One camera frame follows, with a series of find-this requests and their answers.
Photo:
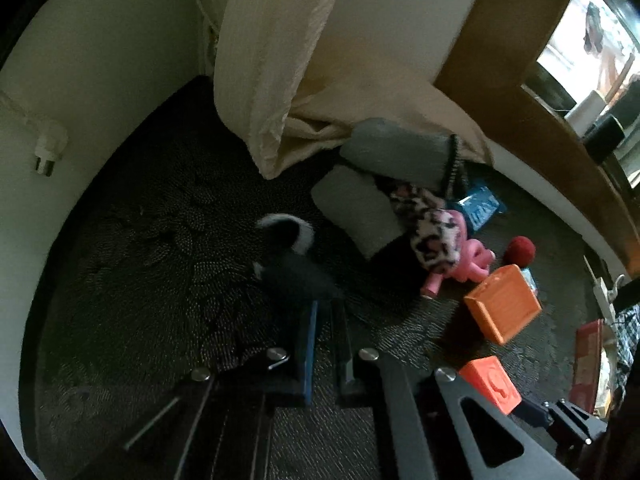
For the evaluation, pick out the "white roll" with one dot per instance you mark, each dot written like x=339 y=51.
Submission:
x=589 y=110

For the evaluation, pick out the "pink leopard-print plush toy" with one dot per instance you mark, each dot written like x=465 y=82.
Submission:
x=432 y=232

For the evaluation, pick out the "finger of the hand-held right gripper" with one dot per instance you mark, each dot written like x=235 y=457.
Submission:
x=537 y=412

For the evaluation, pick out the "white power adapter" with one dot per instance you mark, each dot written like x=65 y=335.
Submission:
x=50 y=147

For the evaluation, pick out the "orange box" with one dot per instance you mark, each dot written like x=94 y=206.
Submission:
x=502 y=307

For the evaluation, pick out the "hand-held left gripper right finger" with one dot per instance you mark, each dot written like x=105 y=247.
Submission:
x=343 y=350

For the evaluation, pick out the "red ball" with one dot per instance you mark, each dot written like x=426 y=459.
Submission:
x=520 y=251

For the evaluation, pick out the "black speaker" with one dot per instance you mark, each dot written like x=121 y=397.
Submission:
x=605 y=135

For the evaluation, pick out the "cream curtain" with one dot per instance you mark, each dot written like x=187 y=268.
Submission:
x=270 y=60

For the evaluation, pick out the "small blue and white packet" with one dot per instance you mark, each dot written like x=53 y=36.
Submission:
x=530 y=280

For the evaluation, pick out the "thin beige stick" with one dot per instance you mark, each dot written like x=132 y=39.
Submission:
x=591 y=269

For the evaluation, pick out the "blue snack packet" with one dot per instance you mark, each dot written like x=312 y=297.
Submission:
x=481 y=206

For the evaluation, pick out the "wooden window frame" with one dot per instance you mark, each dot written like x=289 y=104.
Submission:
x=500 y=35

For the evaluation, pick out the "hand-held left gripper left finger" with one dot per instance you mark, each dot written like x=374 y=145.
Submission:
x=312 y=350

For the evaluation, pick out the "orange cube block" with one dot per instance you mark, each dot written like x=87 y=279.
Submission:
x=490 y=380

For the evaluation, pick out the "black and white plaid cloth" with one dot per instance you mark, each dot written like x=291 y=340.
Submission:
x=629 y=340

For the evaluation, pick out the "white power strip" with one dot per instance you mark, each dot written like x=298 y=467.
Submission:
x=604 y=292

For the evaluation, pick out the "black and white sock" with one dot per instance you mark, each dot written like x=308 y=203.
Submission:
x=295 y=270

